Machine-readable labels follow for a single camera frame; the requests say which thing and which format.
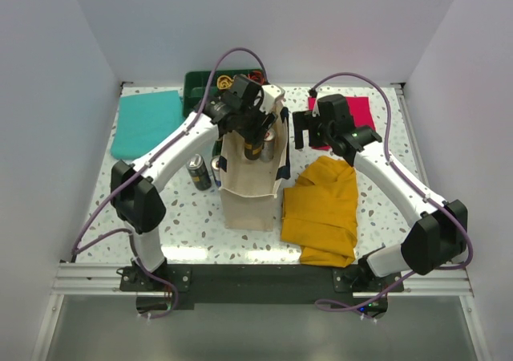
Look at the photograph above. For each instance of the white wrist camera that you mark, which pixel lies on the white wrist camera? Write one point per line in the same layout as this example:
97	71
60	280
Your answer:
312	102
272	95

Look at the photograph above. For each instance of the yellow rolled tie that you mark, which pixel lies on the yellow rolled tie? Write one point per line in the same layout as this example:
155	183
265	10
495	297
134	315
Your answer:
224	82

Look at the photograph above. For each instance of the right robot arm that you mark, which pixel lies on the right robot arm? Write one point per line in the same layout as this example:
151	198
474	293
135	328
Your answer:
437	227

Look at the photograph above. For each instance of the red folded cloth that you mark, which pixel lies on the red folded cloth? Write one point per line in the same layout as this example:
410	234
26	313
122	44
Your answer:
360	110

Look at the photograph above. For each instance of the mustard yellow cloth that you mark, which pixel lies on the mustard yellow cloth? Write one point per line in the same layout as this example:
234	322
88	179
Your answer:
320	213

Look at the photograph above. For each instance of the beige canvas tote bag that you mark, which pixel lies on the beige canvas tote bag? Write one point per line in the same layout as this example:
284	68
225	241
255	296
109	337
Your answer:
249	188

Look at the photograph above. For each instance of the teal folded cloth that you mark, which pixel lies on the teal folded cloth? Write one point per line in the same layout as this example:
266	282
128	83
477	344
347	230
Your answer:
144	121

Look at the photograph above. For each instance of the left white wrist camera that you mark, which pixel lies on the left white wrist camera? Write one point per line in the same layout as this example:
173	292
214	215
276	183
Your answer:
272	95

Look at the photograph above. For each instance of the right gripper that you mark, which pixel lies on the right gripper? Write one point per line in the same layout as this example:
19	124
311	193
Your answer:
304	120

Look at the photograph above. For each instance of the red tab can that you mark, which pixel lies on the red tab can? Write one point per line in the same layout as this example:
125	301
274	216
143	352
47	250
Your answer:
267	151
215	167

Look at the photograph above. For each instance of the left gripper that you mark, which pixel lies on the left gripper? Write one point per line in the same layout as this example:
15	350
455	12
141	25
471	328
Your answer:
264	122

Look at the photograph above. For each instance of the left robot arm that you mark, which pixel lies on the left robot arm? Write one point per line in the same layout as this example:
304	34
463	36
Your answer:
247	108

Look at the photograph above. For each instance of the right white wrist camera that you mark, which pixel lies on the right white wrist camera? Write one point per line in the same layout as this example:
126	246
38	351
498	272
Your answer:
312	102

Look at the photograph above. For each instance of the orange black rolled tie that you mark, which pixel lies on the orange black rolled tie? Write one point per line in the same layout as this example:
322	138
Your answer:
257	76

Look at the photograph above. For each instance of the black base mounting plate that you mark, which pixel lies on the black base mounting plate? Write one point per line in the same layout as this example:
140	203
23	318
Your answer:
182	287

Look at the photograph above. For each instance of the silver top can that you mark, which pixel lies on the silver top can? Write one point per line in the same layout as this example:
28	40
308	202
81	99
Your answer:
253	148

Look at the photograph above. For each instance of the green compartment tray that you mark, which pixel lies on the green compartment tray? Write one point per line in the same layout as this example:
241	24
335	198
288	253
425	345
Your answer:
195	83

